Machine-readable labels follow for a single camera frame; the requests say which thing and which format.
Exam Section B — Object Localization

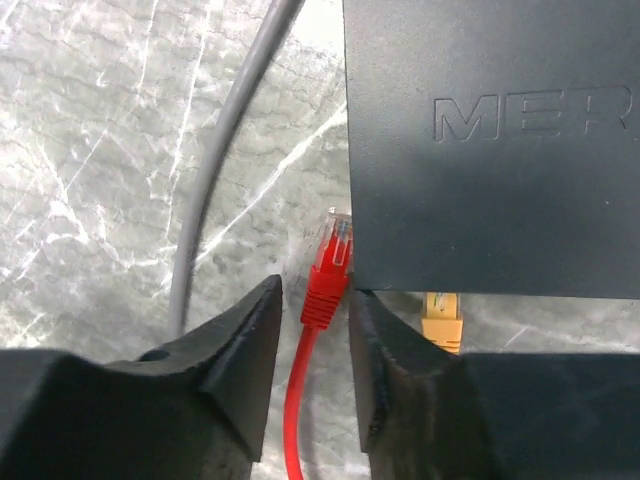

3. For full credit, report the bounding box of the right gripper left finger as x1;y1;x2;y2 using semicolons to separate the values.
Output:
1;275;283;479

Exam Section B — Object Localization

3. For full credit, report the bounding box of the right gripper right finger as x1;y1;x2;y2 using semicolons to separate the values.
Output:
349;290;639;479

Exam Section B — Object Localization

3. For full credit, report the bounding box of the yellow ethernet cable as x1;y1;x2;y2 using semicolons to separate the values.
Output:
419;290;465;355

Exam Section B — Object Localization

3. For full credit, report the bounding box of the red ethernet cable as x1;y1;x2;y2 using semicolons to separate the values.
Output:
282;207;355;480

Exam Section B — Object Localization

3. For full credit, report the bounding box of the black network switch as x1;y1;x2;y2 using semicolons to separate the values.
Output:
343;1;639;299

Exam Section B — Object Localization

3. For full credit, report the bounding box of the grey ethernet cable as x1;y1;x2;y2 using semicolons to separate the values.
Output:
168;0;306;335

